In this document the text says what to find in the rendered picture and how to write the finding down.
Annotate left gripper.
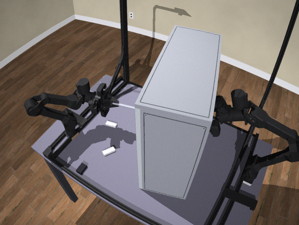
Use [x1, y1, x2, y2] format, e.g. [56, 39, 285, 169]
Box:
[209, 107, 234, 137]

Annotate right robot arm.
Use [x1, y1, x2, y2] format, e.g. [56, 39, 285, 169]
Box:
[24, 78, 101, 138]

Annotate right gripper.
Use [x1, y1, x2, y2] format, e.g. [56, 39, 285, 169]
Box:
[88, 83, 119, 117]

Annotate light grey panel with holes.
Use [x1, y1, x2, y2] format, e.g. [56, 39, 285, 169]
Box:
[135, 108, 142, 189]

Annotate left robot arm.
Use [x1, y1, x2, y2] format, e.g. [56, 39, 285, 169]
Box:
[215, 89, 299, 184]

